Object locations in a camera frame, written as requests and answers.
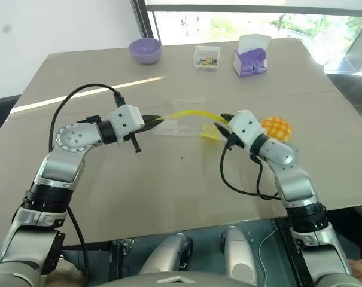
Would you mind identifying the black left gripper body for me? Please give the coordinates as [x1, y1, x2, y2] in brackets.
[122, 125, 149, 154]

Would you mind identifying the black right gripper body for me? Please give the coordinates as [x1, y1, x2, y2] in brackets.
[224, 134, 245, 150]

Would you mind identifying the clear yellow-zip plastic bag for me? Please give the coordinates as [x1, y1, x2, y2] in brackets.
[152, 109, 229, 147]

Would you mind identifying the orange bun snack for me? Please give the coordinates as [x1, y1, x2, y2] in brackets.
[260, 116, 293, 143]

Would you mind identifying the purple tissue box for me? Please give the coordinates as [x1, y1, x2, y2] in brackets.
[233, 34, 272, 78]

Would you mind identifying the clear box of colourful bits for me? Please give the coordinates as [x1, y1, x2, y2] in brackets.
[193, 45, 222, 72]

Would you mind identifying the purple bowl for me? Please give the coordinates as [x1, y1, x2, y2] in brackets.
[129, 38, 163, 65]

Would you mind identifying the silver robot leg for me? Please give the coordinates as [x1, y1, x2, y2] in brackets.
[220, 226, 260, 286]
[138, 232, 194, 275]

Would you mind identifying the silver robot torso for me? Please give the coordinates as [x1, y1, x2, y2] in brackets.
[93, 268, 261, 287]

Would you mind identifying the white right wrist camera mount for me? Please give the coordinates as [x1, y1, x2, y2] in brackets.
[227, 109, 267, 149]

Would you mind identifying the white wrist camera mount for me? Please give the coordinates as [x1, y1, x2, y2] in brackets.
[227, 109, 267, 149]
[107, 104, 146, 142]

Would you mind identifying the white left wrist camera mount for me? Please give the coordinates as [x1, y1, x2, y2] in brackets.
[107, 104, 146, 142]

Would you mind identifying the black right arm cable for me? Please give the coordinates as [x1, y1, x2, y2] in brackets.
[219, 136, 282, 201]

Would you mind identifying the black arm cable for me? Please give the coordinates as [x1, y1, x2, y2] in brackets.
[48, 83, 126, 287]
[219, 136, 282, 201]

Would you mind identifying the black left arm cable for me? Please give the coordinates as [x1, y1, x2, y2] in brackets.
[48, 83, 126, 287]

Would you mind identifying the black window frame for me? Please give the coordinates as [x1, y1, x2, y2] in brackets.
[131, 0, 362, 74]

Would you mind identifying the thin white cable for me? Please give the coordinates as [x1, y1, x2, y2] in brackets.
[257, 228, 278, 283]

